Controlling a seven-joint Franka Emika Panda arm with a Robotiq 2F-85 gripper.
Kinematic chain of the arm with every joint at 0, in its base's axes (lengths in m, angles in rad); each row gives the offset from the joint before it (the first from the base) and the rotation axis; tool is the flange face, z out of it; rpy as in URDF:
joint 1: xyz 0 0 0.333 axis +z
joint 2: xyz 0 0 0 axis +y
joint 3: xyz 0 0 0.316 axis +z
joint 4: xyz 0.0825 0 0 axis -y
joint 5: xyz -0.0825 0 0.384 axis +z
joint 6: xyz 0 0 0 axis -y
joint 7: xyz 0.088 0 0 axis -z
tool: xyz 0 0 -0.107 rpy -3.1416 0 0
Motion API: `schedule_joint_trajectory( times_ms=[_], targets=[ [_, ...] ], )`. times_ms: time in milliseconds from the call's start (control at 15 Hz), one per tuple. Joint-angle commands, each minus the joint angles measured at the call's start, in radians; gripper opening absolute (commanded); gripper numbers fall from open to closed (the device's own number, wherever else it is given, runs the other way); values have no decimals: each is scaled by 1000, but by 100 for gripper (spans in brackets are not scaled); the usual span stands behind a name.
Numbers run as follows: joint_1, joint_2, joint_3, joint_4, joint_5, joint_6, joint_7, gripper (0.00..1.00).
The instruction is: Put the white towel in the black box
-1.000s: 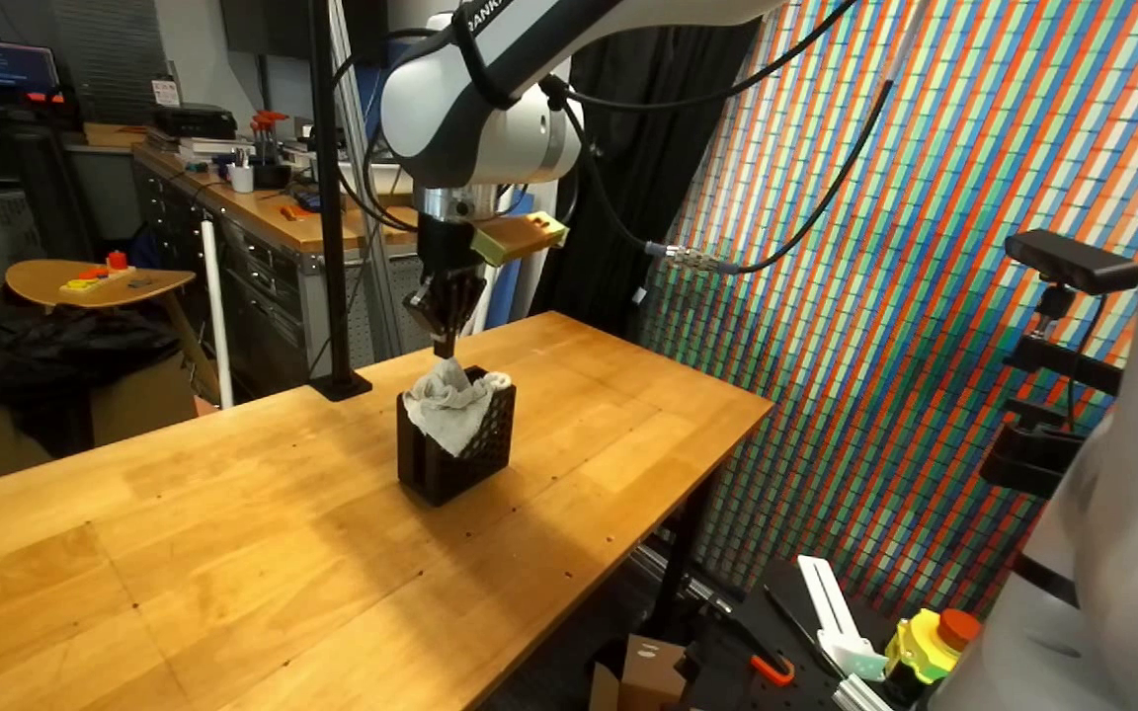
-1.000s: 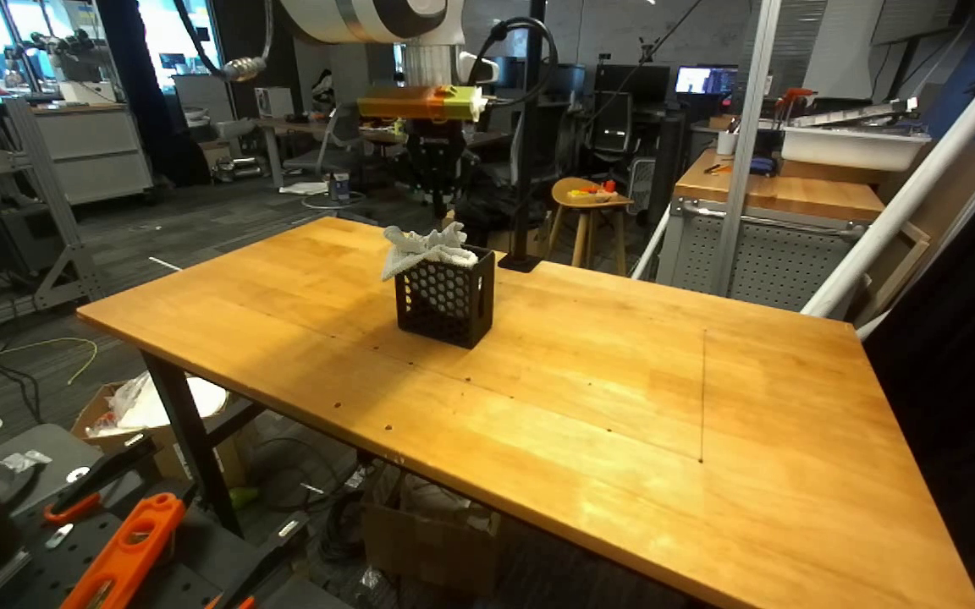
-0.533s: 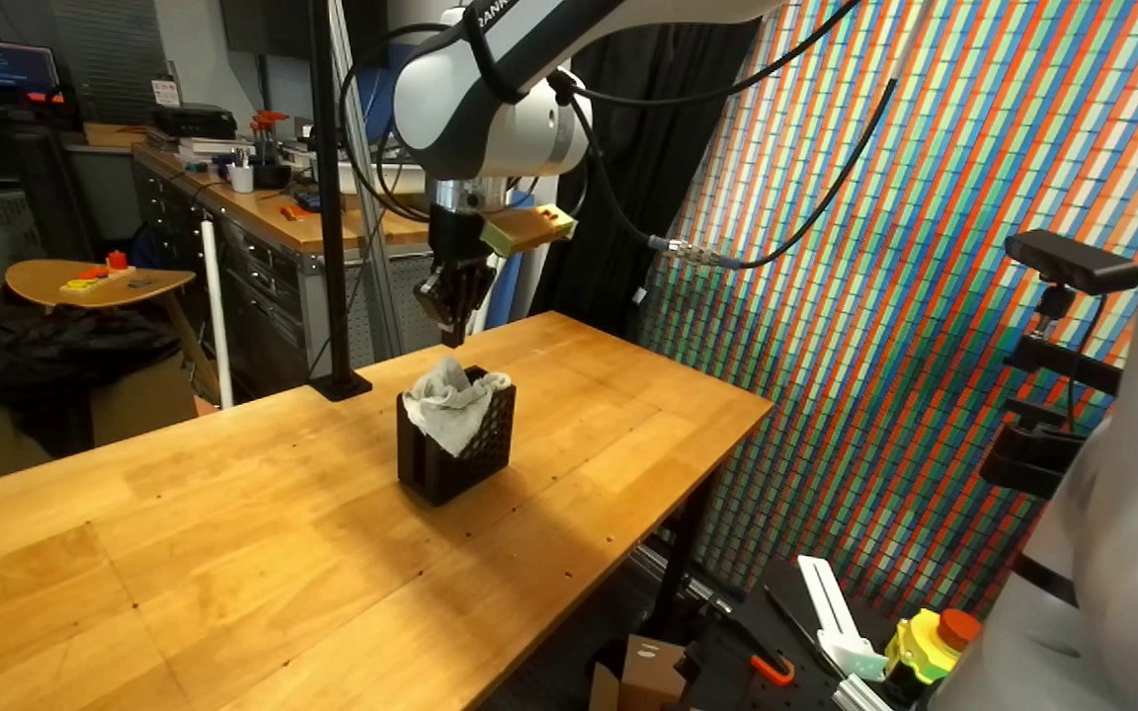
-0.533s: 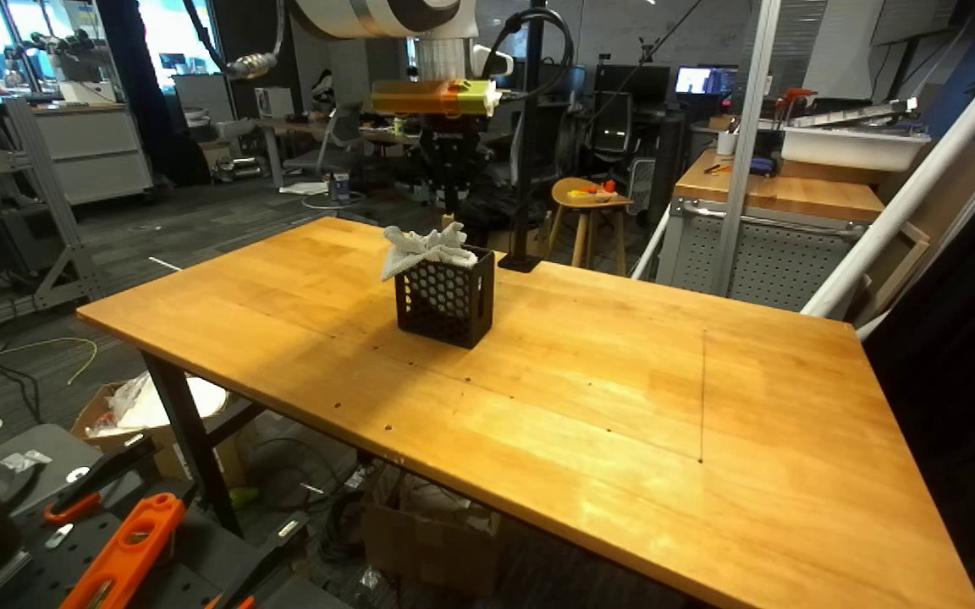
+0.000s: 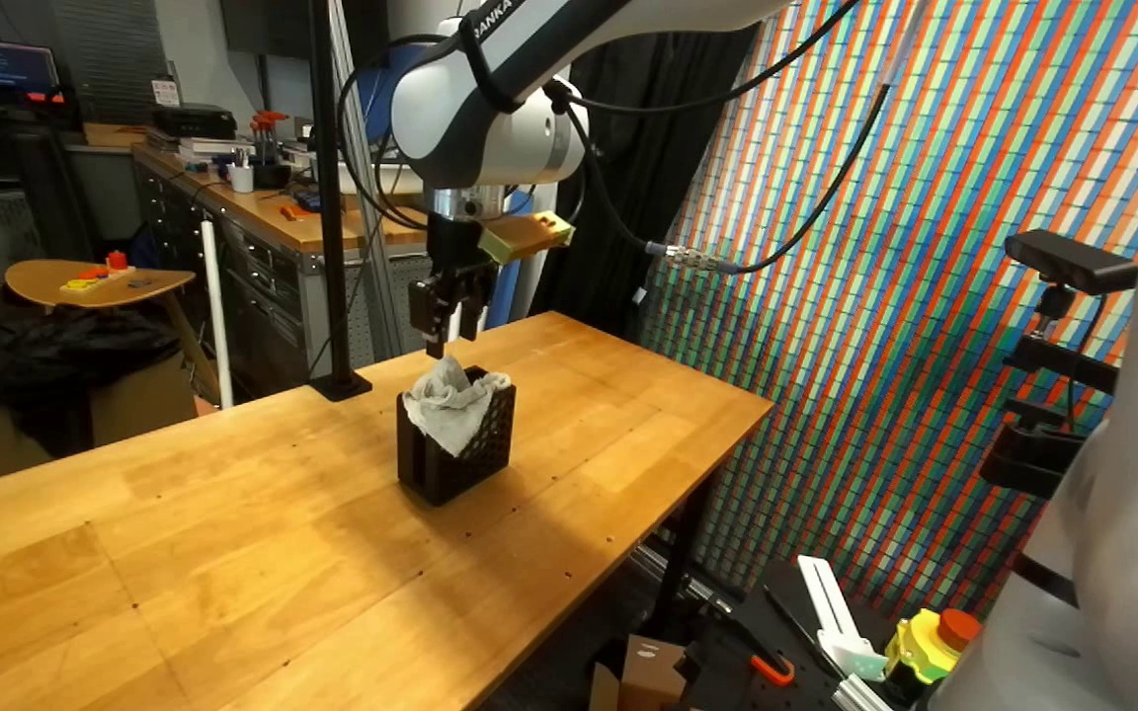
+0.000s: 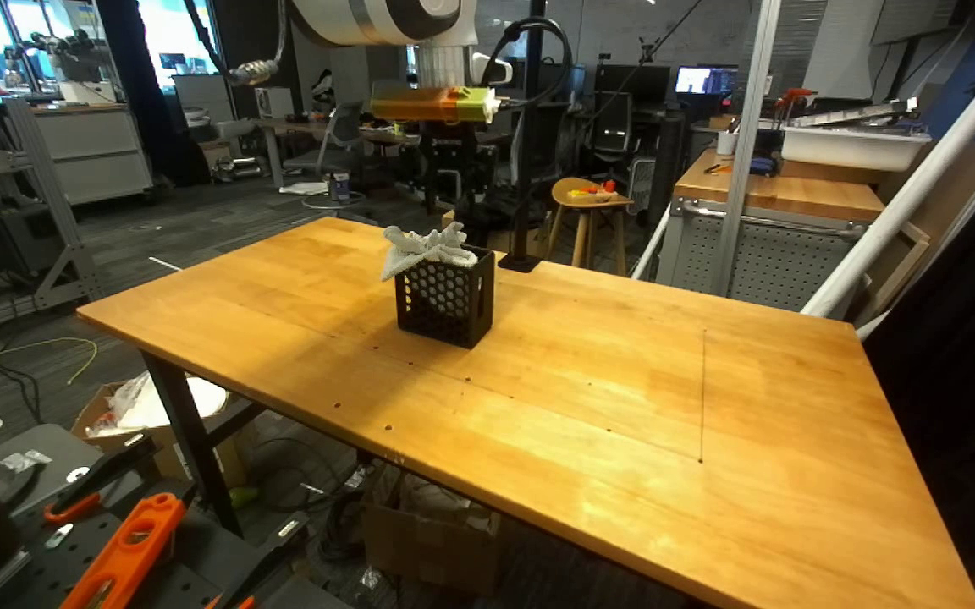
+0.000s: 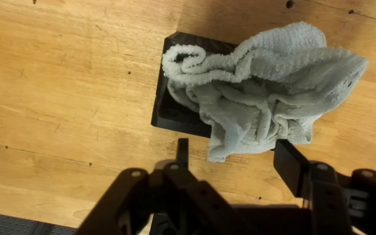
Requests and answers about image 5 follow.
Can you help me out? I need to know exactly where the short white pole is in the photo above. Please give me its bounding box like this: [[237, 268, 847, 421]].
[[199, 219, 241, 415]]

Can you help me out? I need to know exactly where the white bottle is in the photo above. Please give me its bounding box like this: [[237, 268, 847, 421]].
[[224, 147, 261, 197]]

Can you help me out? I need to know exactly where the red yellow toy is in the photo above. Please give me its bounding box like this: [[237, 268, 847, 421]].
[[58, 247, 144, 301]]

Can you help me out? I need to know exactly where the wooden top workbench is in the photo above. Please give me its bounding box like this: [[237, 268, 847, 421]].
[[131, 138, 444, 388]]

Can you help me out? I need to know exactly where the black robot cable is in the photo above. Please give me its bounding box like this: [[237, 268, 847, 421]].
[[547, 0, 867, 118], [332, 37, 431, 228]]

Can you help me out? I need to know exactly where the orange handled clamp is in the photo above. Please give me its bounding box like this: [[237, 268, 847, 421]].
[[725, 610, 803, 693]]

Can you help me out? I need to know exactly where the black table leg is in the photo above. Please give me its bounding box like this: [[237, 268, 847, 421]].
[[644, 465, 725, 647]]

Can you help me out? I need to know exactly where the yellow-green wrist camera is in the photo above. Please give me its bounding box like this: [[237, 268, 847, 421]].
[[477, 211, 583, 268]]

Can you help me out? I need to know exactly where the black exterior camera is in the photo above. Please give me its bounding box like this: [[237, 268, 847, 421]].
[[1000, 228, 1138, 297]]

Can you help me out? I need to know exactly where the small cardboard box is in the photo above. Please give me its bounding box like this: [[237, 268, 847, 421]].
[[588, 633, 696, 711]]

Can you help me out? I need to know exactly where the grey metal post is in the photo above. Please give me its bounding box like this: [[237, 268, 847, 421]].
[[323, 0, 402, 360]]

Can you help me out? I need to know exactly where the large cardboard box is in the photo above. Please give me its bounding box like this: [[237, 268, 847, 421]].
[[0, 352, 205, 493]]

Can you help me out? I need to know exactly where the yellow red emergency stop button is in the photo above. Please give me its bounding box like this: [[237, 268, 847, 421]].
[[886, 605, 986, 688]]

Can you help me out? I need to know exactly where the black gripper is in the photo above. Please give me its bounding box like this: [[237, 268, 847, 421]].
[[406, 214, 502, 363]]

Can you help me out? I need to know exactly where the black bag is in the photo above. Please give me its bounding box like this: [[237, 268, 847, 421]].
[[0, 297, 191, 460]]

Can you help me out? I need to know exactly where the white aluminium rail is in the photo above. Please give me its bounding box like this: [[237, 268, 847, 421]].
[[795, 555, 892, 681]]

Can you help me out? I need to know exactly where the round wooden stool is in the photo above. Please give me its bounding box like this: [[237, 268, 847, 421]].
[[3, 259, 202, 318]]

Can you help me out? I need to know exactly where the white towel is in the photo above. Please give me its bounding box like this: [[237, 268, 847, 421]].
[[401, 352, 509, 464]]

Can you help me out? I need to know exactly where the black cable with silver plug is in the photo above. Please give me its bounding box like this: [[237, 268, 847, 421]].
[[567, 76, 899, 278]]

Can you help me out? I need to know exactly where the colourful striped backdrop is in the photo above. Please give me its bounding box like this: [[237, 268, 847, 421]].
[[639, 0, 1138, 623]]

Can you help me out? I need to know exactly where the black camera stand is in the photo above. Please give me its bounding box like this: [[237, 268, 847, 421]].
[[979, 280, 1134, 504]]

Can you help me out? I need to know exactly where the black perforated box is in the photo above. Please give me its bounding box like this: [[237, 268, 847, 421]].
[[393, 371, 523, 510]]

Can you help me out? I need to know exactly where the black vertical pole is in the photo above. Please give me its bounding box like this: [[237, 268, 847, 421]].
[[307, 0, 376, 402]]

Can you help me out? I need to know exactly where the black device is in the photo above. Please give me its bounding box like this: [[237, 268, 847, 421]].
[[151, 103, 241, 142]]

